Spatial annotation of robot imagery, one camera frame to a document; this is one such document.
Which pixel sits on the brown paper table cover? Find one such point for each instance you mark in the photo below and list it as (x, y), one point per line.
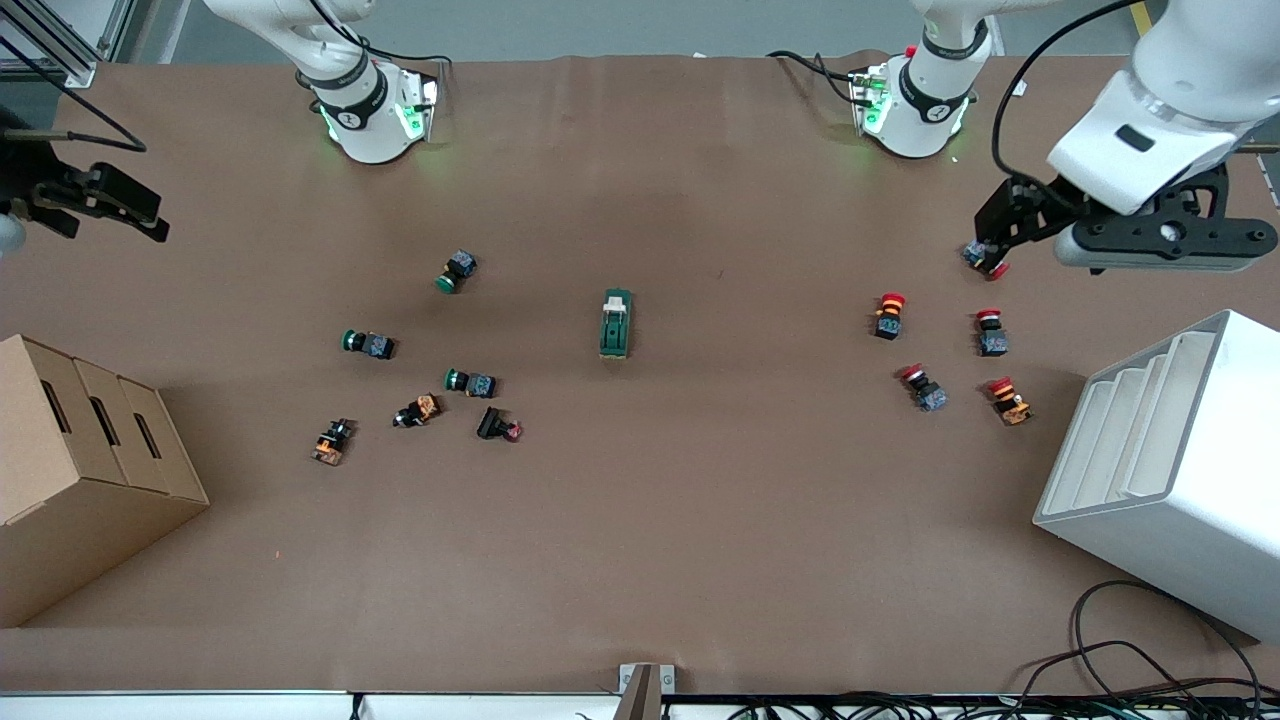
(700, 500)

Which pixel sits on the black orange selector switch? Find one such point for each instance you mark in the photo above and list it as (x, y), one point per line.
(420, 410)
(332, 442)

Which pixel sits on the white table edge rail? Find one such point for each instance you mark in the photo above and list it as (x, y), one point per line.
(200, 708)

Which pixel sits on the white slotted bin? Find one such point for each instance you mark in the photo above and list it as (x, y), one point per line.
(1180, 540)

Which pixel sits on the grey metal bracket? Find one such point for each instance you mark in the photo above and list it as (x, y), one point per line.
(645, 690)

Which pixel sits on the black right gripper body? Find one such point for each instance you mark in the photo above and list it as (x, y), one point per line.
(28, 172)

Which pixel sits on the brown cardboard box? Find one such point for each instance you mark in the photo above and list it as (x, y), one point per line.
(80, 520)

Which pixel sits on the black pink switch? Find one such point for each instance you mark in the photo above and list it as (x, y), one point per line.
(492, 423)

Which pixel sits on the green push button switch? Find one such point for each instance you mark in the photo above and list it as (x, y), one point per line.
(475, 384)
(372, 345)
(458, 268)

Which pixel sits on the white paper scrap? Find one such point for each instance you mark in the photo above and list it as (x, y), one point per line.
(1020, 89)

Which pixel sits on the red emergency stop button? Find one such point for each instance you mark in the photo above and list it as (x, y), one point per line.
(992, 340)
(928, 392)
(1010, 403)
(889, 320)
(998, 269)

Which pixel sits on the green load switch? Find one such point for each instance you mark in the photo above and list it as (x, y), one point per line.
(615, 325)

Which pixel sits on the aluminium frame profile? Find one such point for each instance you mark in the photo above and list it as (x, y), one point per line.
(75, 60)

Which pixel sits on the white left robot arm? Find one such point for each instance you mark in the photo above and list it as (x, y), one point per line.
(1160, 120)

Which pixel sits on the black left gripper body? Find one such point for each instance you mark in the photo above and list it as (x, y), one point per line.
(1040, 204)

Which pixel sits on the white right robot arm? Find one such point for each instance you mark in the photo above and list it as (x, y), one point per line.
(365, 120)

